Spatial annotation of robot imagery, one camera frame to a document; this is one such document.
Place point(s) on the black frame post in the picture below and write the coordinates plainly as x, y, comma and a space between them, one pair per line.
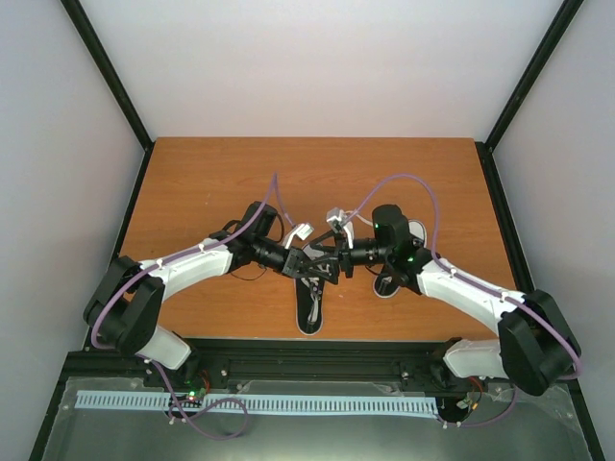
558, 27
88, 35

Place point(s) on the left black frame post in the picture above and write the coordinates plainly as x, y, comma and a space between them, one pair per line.
88, 35

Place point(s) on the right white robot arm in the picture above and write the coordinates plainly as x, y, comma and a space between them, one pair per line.
514, 317

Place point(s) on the light blue slotted cable duct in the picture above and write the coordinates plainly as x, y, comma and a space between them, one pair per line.
262, 405

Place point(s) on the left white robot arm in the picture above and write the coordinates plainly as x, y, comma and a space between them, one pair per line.
123, 313

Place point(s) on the black aluminium frame rail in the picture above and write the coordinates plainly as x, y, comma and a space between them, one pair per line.
416, 367

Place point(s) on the right black frame post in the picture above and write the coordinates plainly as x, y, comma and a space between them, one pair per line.
558, 27

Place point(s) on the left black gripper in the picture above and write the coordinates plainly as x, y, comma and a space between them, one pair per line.
293, 263

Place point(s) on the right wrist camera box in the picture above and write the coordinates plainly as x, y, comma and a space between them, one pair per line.
340, 223

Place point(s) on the white lace of sneaker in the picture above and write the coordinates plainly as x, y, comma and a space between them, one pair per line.
355, 215
314, 298

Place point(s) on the black canvas sneaker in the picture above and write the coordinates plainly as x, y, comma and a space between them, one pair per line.
404, 257
303, 307

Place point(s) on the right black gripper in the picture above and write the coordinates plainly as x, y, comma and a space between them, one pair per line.
338, 252

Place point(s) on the green lit circuit board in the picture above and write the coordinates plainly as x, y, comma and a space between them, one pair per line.
198, 387

